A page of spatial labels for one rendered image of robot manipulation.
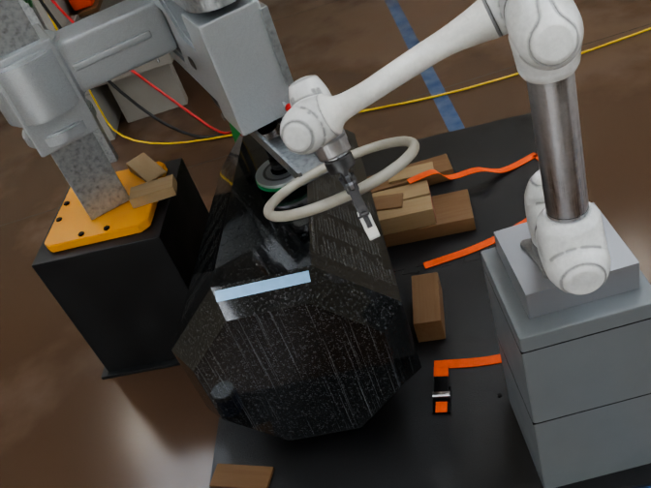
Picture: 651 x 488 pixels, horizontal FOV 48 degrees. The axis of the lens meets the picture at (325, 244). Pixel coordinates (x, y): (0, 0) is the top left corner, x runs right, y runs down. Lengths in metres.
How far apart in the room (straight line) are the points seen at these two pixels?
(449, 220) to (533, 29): 2.20
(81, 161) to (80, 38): 0.51
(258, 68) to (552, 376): 1.35
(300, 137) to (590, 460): 1.56
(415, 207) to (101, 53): 1.60
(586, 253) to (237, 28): 1.30
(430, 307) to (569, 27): 1.86
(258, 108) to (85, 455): 1.78
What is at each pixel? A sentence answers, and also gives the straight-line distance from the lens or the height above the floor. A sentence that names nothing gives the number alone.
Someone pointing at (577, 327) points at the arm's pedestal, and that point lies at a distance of 2.14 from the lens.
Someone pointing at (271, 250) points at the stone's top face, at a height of 0.87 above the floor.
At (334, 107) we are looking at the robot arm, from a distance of 1.65.
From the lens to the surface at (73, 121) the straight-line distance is 3.11.
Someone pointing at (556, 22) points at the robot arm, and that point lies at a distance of 1.52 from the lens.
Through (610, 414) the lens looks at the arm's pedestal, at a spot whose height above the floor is 0.34.
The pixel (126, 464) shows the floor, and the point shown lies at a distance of 3.37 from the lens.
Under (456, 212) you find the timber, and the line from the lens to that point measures 3.67.
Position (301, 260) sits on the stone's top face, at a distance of 2.42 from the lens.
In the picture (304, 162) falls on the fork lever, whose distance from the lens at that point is 2.42.
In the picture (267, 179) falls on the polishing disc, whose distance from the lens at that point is 2.78.
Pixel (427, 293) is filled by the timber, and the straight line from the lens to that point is 3.23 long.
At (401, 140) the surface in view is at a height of 1.22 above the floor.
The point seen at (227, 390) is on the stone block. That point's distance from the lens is 2.74.
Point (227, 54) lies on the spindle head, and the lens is 2.47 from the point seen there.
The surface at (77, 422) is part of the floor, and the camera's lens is 3.67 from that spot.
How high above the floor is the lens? 2.38
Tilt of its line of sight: 38 degrees down
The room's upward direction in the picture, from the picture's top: 20 degrees counter-clockwise
